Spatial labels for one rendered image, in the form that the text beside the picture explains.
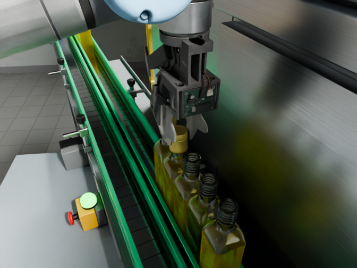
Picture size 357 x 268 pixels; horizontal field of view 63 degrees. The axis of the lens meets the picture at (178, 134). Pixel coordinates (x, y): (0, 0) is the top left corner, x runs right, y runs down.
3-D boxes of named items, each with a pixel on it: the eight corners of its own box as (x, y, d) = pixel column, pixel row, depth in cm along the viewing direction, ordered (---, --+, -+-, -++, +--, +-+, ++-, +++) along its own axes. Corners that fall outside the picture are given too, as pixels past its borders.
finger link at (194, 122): (200, 153, 52) (195, 113, 46) (186, 135, 56) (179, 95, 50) (215, 147, 53) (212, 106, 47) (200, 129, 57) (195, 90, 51)
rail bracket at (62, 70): (71, 89, 125) (64, 59, 117) (53, 92, 123) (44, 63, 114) (70, 85, 128) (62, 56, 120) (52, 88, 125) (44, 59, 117)
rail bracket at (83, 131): (94, 153, 92) (85, 118, 84) (70, 159, 89) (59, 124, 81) (91, 145, 95) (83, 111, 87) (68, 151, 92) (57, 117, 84)
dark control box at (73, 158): (90, 165, 105) (85, 148, 100) (67, 172, 103) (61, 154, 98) (85, 152, 111) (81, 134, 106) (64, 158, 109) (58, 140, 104)
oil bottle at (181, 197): (205, 246, 66) (212, 181, 53) (183, 256, 64) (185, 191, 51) (194, 227, 70) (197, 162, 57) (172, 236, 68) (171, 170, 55)
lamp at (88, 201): (99, 206, 82) (96, 199, 80) (82, 212, 80) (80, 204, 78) (95, 195, 85) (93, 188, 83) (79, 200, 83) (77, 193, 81)
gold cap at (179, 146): (190, 150, 56) (191, 132, 53) (173, 156, 55) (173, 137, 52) (183, 140, 58) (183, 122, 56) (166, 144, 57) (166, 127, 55)
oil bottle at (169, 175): (194, 227, 70) (197, 161, 57) (172, 235, 68) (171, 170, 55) (184, 209, 74) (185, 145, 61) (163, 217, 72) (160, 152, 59)
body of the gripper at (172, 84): (175, 124, 43) (173, 45, 36) (154, 98, 49) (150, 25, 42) (219, 112, 46) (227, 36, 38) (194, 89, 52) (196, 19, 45)
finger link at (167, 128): (164, 162, 49) (172, 116, 44) (152, 143, 54) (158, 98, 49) (181, 159, 51) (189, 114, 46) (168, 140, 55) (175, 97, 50)
